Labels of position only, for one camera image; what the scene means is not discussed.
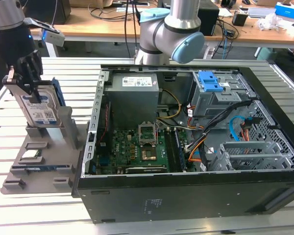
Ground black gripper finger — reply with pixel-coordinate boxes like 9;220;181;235
16;49;44;104
2;66;16;85

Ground hard disk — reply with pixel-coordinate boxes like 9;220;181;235
2;77;67;128

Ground metal disk bay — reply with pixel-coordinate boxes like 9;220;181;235
207;141;294;172

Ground large black box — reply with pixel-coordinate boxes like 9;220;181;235
23;0;72;25

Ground wooden desk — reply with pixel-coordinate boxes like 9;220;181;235
29;6;294;58

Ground silver CPU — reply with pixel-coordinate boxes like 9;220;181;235
23;148;43;160

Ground grey parts rack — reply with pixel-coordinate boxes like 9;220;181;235
1;106;89;195

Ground blue RAM stick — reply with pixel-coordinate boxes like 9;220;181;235
12;165;71;172

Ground grey power supply unit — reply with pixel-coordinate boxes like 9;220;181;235
104;73;160;123

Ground green motherboard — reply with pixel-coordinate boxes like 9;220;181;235
93;127;187;175

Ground metal socket cover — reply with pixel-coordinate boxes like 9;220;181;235
138;121;158;145

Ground CPU socket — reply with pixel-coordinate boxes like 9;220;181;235
140;145;158;162

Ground black graphics card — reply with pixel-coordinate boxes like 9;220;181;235
116;165;169;175

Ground black RAM slot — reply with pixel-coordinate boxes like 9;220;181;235
164;129;183;172

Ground grey metal drive cage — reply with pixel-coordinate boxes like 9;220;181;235
188;72;257;118

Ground blue plastic drive latch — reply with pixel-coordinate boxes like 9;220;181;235
197;70;224;93

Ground white power strip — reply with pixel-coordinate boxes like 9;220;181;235
204;46;217;60

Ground black open PC case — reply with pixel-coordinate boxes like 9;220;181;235
71;64;294;225

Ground pale green bin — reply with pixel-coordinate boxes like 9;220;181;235
254;47;276;62

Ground clear plastic bag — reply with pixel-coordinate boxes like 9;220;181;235
257;13;285;31

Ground blue cardboard box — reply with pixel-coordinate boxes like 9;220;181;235
275;1;294;18

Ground small white box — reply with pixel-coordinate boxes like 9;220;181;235
283;23;294;36

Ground thin black cable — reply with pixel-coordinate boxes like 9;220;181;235
123;0;141;58

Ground yellow wires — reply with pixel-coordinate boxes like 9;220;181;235
157;89;182;119

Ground coloured wire bundle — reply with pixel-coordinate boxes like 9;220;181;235
187;144;203;164

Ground black cable bundle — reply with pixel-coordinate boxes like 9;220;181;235
186;100;252;154

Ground blue wire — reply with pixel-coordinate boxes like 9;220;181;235
229;115;245;141

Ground orange wire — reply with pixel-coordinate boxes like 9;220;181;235
241;118;251;141

